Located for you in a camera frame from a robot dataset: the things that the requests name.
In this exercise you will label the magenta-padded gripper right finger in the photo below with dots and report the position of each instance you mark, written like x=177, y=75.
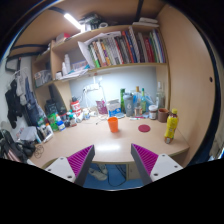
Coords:
x=163, y=166

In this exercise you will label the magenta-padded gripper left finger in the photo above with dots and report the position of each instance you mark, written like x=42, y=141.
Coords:
x=65, y=168

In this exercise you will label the yellow-labelled drink bottle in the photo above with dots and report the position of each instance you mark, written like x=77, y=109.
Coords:
x=171, y=126

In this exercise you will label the white shoe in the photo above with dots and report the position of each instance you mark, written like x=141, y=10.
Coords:
x=98, y=174

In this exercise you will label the flat round red coaster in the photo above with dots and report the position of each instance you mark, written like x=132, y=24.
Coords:
x=144, y=128

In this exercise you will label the small white bottle blue label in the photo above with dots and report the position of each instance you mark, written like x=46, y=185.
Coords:
x=61, y=125

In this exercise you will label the small green bottle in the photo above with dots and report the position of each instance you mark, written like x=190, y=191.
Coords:
x=52, y=121

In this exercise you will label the dark bag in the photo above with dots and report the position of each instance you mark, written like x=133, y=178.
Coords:
x=15, y=148

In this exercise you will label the brown jar with white lid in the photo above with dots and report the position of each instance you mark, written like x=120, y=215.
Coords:
x=152, y=112

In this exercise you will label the red and white can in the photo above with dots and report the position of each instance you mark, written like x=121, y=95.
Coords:
x=76, y=107

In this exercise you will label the orange plastic cup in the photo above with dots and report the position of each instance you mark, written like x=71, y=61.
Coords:
x=113, y=125

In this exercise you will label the clear bottle with gold cap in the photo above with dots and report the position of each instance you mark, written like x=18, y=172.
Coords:
x=137, y=105

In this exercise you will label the tall clear glass bottle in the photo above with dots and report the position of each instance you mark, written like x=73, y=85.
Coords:
x=160, y=98

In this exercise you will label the grey shaker bottle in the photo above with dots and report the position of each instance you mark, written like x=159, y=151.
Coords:
x=128, y=105

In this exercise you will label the magenta pouch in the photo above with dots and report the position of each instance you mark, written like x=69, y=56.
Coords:
x=101, y=107

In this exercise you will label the dark hanging clothes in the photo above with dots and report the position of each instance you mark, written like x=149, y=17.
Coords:
x=20, y=100

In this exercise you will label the white power strip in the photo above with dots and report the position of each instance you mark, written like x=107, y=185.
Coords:
x=91, y=87

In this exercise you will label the bright strip lamp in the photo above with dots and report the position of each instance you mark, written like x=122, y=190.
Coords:
x=72, y=20

